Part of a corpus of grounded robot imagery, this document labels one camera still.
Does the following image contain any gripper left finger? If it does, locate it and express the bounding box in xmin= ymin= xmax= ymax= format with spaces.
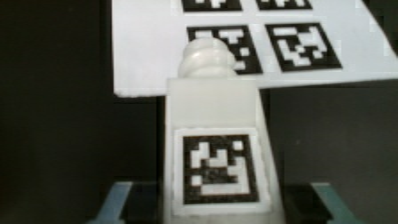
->
xmin=86 ymin=181 xmax=157 ymax=224

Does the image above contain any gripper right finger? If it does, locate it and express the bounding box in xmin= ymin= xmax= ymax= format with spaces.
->
xmin=282 ymin=182 xmax=362 ymax=224

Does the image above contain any white table leg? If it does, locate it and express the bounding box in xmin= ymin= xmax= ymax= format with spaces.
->
xmin=163 ymin=38 xmax=285 ymax=224

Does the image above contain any AprilTag base sheet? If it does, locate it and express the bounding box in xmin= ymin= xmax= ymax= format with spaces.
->
xmin=109 ymin=0 xmax=398 ymax=97

